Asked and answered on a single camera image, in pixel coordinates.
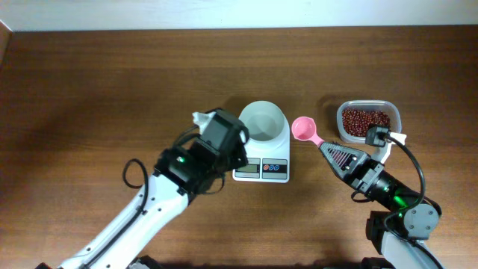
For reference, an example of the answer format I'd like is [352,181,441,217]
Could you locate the red beans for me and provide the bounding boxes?
[341,108,391,137]

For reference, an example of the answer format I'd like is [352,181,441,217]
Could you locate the pink measuring scoop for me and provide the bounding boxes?
[291,117,324,147]

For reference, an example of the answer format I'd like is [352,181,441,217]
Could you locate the white digital kitchen scale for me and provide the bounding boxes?
[232,119,291,183]

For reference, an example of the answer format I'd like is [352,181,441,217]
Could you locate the clear plastic bean container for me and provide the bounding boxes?
[336,100,403,143]

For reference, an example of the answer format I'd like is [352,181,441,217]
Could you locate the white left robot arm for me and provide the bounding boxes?
[59,137,247,269]

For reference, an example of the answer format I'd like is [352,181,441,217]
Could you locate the white bowl on scale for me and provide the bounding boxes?
[239,101,285,142]

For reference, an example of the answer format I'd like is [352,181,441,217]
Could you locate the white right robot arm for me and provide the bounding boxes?
[318,137,443,268]

